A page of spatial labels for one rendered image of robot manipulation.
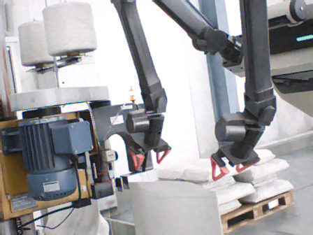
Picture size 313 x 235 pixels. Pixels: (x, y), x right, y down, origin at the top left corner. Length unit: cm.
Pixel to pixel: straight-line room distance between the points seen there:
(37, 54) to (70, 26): 28
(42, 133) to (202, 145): 617
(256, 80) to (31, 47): 90
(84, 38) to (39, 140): 35
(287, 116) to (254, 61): 800
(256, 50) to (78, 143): 59
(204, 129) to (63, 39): 615
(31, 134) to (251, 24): 73
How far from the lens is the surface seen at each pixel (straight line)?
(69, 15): 153
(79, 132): 142
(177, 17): 158
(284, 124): 904
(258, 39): 113
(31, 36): 178
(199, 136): 748
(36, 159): 147
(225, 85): 761
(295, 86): 162
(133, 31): 149
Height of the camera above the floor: 134
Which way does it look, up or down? 3 degrees down
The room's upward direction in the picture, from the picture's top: 8 degrees counter-clockwise
